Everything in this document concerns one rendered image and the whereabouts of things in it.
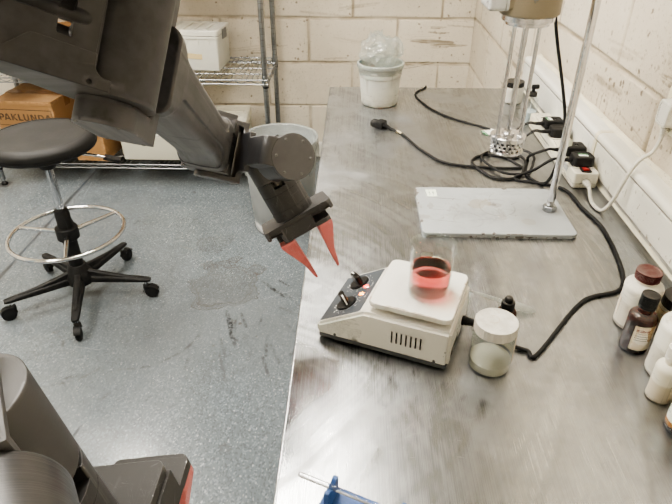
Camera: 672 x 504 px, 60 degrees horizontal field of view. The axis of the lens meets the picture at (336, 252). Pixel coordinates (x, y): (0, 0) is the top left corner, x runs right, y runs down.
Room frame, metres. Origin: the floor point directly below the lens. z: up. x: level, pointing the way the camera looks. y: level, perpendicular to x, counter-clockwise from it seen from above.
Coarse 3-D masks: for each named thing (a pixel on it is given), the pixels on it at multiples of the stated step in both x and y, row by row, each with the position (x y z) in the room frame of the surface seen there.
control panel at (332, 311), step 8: (376, 272) 0.75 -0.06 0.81; (352, 280) 0.76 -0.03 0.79; (376, 280) 0.72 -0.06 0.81; (344, 288) 0.74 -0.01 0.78; (360, 288) 0.72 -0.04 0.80; (368, 288) 0.71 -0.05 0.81; (336, 296) 0.73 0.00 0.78; (360, 296) 0.69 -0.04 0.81; (368, 296) 0.68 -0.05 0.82; (336, 304) 0.70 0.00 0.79; (360, 304) 0.67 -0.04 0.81; (328, 312) 0.68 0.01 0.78; (336, 312) 0.67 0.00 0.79; (344, 312) 0.66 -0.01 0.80; (352, 312) 0.65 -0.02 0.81
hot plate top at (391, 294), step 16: (400, 272) 0.71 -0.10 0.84; (384, 288) 0.67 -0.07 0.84; (400, 288) 0.67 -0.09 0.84; (464, 288) 0.67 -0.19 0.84; (384, 304) 0.63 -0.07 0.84; (400, 304) 0.63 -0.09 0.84; (416, 304) 0.63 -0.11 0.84; (432, 304) 0.63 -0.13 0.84; (448, 304) 0.63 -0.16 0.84; (432, 320) 0.60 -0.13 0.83; (448, 320) 0.60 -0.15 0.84
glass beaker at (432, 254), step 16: (416, 240) 0.68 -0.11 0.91; (432, 240) 0.69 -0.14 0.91; (448, 240) 0.68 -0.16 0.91; (416, 256) 0.65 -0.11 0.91; (432, 256) 0.63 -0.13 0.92; (448, 256) 0.63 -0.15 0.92; (416, 272) 0.65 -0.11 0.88; (432, 272) 0.63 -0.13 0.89; (448, 272) 0.64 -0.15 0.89; (416, 288) 0.64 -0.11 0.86; (432, 288) 0.63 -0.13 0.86; (448, 288) 0.65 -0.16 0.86
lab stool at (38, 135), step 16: (16, 128) 1.82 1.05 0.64; (32, 128) 1.82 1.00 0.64; (48, 128) 1.82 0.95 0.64; (64, 128) 1.82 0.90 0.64; (80, 128) 1.82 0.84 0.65; (0, 144) 1.68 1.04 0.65; (16, 144) 1.68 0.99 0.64; (32, 144) 1.68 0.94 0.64; (48, 144) 1.68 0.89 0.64; (64, 144) 1.68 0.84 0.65; (0, 160) 1.60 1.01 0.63; (32, 160) 1.60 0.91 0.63; (48, 160) 1.62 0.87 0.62; (48, 176) 1.75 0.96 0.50; (64, 208) 1.76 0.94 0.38; (48, 256) 1.90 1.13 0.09; (112, 256) 1.91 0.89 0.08; (128, 256) 2.00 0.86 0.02; (48, 288) 1.69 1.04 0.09; (80, 304) 1.59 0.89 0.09; (80, 336) 1.49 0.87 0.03
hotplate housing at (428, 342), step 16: (368, 272) 0.77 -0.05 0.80; (384, 272) 0.74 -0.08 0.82; (368, 304) 0.66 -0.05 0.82; (464, 304) 0.67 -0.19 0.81; (320, 320) 0.67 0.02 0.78; (336, 320) 0.66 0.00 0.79; (352, 320) 0.64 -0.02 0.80; (368, 320) 0.63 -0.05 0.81; (384, 320) 0.63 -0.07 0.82; (400, 320) 0.62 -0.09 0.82; (416, 320) 0.62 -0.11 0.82; (464, 320) 0.66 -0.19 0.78; (336, 336) 0.66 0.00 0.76; (352, 336) 0.64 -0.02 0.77; (368, 336) 0.63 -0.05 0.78; (384, 336) 0.62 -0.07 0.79; (400, 336) 0.62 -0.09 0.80; (416, 336) 0.61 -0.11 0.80; (432, 336) 0.60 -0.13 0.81; (448, 336) 0.59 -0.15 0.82; (384, 352) 0.63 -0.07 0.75; (400, 352) 0.61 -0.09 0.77; (416, 352) 0.61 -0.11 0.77; (432, 352) 0.60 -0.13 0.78; (448, 352) 0.59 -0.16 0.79
